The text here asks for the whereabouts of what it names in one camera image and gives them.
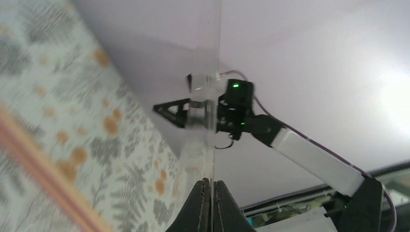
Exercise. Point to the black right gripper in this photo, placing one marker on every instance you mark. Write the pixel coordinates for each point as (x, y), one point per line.
(233, 108)

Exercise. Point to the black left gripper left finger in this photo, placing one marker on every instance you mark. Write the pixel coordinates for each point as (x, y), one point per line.
(194, 215)

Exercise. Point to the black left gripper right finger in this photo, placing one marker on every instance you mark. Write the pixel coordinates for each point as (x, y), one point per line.
(227, 216)

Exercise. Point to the clear acrylic sheet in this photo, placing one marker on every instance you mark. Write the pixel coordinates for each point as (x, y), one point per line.
(197, 155)

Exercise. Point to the pink wooden picture frame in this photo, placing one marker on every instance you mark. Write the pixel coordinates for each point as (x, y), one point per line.
(29, 155)

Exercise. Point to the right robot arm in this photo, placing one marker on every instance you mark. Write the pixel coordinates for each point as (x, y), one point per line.
(358, 201)

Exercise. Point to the floral patterned table cloth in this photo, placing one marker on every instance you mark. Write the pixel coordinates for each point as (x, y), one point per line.
(60, 85)

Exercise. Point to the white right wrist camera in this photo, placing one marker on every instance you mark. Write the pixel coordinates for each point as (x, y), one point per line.
(204, 83)

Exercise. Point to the aluminium rail platform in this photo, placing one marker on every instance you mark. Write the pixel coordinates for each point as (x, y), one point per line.
(396, 180)

